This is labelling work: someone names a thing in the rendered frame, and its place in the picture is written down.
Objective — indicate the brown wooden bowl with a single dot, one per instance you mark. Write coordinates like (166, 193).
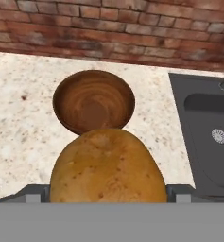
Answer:
(94, 101)

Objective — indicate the dark grey sink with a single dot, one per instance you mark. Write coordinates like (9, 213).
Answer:
(204, 132)

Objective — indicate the brown potato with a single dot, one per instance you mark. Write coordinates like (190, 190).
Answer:
(107, 167)

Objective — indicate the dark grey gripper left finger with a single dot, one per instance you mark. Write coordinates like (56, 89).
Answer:
(34, 193)

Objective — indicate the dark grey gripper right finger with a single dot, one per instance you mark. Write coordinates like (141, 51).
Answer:
(182, 193)

